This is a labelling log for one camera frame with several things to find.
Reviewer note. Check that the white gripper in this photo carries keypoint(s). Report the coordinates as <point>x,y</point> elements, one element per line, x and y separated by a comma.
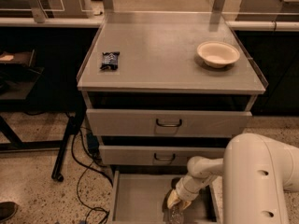
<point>184,192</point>

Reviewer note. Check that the clear plastic water bottle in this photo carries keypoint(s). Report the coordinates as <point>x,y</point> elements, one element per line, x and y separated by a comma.
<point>175,215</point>

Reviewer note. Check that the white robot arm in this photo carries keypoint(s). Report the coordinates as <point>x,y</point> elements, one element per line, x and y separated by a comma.
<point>256,171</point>

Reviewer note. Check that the grey bottom drawer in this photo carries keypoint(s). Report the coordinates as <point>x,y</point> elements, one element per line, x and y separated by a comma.
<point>141,199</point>

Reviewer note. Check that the grey drawer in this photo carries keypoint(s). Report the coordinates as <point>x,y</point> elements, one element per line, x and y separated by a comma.
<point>141,199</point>
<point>166,123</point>
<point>158,156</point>

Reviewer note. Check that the grey middle drawer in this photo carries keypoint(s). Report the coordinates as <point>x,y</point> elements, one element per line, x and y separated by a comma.
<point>158,156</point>

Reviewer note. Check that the grey top drawer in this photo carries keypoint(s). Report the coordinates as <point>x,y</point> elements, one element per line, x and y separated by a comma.
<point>166,123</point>

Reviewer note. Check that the grey drawer cabinet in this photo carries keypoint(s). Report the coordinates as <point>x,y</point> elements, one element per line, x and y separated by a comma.
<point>159,69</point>

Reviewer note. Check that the black power adapter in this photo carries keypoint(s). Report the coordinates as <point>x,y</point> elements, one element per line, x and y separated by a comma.
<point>92,143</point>

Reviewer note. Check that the white paper bowl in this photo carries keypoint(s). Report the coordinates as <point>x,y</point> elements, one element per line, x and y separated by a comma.
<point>218,54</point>

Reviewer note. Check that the dark blue snack bar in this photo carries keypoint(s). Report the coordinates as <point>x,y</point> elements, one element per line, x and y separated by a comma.
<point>110,60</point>

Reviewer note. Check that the dark shoe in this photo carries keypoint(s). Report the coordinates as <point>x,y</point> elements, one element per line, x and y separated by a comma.
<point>7,210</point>

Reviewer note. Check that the black table frame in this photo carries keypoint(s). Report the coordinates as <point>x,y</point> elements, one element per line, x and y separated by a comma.
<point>37,112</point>

